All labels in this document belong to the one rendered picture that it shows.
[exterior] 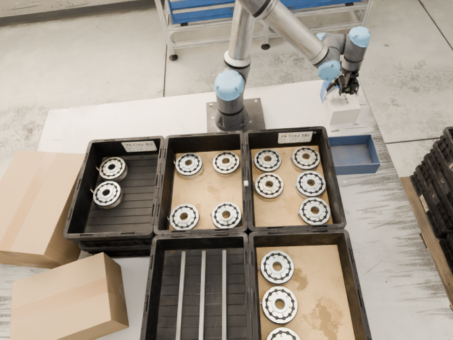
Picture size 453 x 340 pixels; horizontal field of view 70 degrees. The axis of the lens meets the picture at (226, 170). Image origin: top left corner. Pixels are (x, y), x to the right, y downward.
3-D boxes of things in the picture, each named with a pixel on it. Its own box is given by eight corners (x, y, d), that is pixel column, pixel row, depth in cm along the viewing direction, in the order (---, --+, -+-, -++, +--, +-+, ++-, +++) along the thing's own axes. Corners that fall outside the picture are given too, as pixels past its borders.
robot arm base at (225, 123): (214, 110, 153) (212, 94, 145) (246, 106, 153) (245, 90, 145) (216, 133, 144) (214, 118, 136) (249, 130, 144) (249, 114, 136)
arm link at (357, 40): (347, 24, 120) (371, 25, 118) (341, 49, 129) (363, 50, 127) (347, 38, 116) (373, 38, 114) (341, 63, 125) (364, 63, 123)
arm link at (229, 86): (214, 112, 138) (210, 87, 127) (220, 91, 146) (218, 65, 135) (241, 115, 136) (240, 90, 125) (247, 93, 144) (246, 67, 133)
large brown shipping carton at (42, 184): (45, 175, 147) (17, 150, 130) (107, 179, 143) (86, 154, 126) (2, 264, 126) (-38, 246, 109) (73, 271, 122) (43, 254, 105)
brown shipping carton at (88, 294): (121, 265, 121) (103, 251, 108) (129, 326, 110) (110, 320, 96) (40, 293, 119) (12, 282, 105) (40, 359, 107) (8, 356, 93)
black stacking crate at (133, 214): (102, 157, 136) (89, 140, 126) (171, 153, 133) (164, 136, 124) (79, 249, 114) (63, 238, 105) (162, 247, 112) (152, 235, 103)
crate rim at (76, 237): (92, 143, 128) (89, 139, 126) (166, 139, 125) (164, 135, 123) (65, 241, 106) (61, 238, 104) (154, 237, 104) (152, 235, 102)
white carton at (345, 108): (319, 94, 159) (321, 79, 151) (344, 90, 158) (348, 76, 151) (329, 125, 148) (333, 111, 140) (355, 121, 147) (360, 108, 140)
